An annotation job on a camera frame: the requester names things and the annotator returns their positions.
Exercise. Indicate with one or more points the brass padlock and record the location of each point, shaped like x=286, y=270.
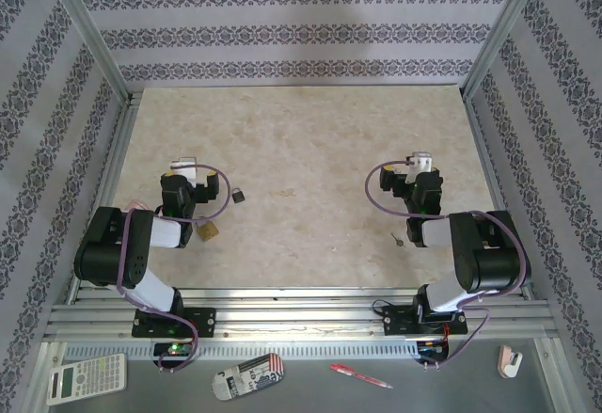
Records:
x=208, y=231

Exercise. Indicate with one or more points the small silver key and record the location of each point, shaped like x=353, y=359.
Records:
x=398, y=242

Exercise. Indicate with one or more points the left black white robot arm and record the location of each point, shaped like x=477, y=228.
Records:
x=108, y=253

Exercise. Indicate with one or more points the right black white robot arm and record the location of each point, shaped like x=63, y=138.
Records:
x=489, y=262

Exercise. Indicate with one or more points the pink white correction tape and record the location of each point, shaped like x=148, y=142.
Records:
x=508, y=361

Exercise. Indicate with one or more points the printed pencil case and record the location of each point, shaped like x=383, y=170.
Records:
x=247, y=377

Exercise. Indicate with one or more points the red pen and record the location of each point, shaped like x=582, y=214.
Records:
x=357, y=375

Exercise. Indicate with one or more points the white scientific calculator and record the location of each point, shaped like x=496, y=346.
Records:
x=87, y=380

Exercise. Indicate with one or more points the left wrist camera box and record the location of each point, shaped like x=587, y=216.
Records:
x=188, y=168

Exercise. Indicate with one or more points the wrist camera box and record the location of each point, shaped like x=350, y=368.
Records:
x=188, y=168
x=421, y=163

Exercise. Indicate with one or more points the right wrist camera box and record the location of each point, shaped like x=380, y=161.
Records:
x=421, y=163

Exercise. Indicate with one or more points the aluminium side rail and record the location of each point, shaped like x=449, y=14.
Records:
x=489, y=168
x=114, y=168

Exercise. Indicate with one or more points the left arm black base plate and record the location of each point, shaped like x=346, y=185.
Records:
x=204, y=321

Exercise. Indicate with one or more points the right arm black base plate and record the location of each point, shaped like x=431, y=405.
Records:
x=397, y=321

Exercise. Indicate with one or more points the aluminium rail beam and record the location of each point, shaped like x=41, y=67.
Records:
x=301, y=319

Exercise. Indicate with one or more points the aluminium frame post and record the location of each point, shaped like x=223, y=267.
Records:
x=84, y=22
x=505, y=22

